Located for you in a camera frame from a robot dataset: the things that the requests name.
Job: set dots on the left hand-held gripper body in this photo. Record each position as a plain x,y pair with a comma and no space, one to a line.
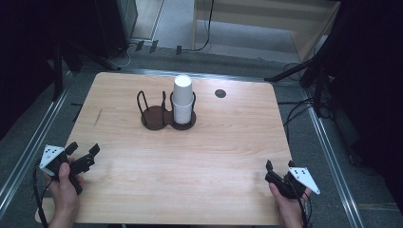
50,155

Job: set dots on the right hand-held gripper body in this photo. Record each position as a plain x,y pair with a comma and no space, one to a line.
302,177

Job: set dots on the person's right hand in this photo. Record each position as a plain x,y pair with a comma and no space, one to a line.
290,212

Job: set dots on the person's left hand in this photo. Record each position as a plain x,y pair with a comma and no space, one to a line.
65,199

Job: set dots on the black metal stand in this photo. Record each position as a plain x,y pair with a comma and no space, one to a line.
58,72
318,82

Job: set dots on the black round table grommet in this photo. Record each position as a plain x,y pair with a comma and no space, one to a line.
220,93

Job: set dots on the black tape strip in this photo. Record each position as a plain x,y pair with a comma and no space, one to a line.
154,46
139,46
179,50

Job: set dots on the dark cabinet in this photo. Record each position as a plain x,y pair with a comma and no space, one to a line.
117,25

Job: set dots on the metal floor rail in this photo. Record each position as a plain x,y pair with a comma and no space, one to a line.
190,74
335,164
28,152

